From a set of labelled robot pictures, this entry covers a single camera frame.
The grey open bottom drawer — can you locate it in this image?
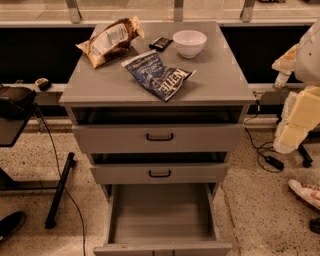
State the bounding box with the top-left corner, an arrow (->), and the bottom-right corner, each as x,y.
93,183 -> 232,256

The black shoe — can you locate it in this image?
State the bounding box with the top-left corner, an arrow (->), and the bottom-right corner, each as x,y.
0,211 -> 26,241
309,218 -> 320,234

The small black snack packet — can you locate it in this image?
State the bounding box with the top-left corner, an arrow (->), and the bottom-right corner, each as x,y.
149,37 -> 173,52

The black shoe left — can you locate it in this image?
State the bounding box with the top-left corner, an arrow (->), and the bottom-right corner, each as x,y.
0,211 -> 26,241

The grey middle drawer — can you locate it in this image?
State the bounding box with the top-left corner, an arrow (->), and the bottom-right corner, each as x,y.
91,152 -> 228,184

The white bowl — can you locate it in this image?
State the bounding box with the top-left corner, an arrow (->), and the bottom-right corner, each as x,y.
173,30 -> 207,58

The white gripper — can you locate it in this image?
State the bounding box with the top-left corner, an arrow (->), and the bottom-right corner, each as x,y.
272,44 -> 320,154

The white red sneaker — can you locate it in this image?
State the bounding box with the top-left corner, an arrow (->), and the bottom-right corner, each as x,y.
288,179 -> 320,210

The brown chip bag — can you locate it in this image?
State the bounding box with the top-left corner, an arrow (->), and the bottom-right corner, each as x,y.
76,16 -> 144,68

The grey top drawer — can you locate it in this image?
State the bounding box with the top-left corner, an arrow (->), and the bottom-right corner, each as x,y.
73,108 -> 243,153

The black side table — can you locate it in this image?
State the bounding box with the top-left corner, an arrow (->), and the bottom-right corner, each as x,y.
0,103 -> 76,229

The black table leg right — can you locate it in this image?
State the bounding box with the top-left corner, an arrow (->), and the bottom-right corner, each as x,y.
298,144 -> 313,168

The black device on table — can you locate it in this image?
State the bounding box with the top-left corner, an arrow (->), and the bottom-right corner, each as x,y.
0,84 -> 36,119

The black floor cable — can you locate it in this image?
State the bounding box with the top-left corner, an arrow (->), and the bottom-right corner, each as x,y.
34,108 -> 88,256

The black power adapter cable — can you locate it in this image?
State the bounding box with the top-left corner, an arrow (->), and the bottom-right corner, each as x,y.
244,99 -> 285,174

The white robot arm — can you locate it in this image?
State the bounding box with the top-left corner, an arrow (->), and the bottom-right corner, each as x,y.
272,20 -> 320,154

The blue chip bag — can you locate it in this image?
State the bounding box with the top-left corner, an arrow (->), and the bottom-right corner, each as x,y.
121,50 -> 195,102

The black shoe right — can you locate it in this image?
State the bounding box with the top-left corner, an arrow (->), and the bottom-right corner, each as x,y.
309,218 -> 320,234

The plastic water bottle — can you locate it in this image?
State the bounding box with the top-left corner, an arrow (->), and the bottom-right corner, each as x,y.
273,72 -> 291,90

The yellow tape measure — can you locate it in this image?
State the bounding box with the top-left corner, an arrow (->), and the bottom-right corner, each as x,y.
35,78 -> 52,91

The grey drawer cabinet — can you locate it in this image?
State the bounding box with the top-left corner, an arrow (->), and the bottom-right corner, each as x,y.
58,20 -> 257,201

